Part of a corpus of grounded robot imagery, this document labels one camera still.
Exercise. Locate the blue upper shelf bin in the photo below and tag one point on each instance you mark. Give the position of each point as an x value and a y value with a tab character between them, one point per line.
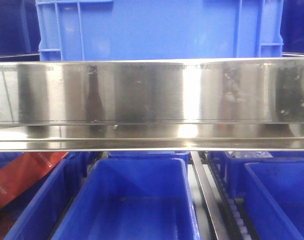
91	30

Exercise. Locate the steel shelf divider bar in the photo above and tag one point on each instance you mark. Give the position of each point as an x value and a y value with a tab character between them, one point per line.
217	226

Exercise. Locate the blue lower centre bin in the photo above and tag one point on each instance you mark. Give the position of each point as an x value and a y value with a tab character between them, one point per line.
132	199

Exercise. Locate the white roller track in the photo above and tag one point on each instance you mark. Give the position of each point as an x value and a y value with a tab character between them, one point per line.
238	223

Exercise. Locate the blue lower right bin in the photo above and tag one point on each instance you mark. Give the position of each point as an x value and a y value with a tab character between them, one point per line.
274	199

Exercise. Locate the blue lower left bin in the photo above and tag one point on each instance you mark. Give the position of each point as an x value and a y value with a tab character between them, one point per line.
35	213

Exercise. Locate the red paper package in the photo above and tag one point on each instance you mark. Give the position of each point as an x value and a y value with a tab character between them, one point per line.
24	171

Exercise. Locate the stainless steel shelf rail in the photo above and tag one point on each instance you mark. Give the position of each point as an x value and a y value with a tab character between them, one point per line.
177	104

